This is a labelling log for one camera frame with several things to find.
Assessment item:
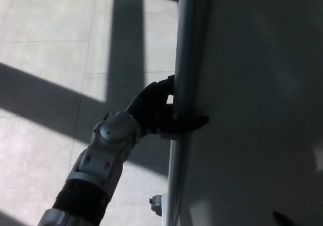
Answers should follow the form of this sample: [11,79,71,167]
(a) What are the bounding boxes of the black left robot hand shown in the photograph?
[125,75,210,140]

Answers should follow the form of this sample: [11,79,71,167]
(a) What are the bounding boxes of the grey caster wheel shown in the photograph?
[148,195,163,217]

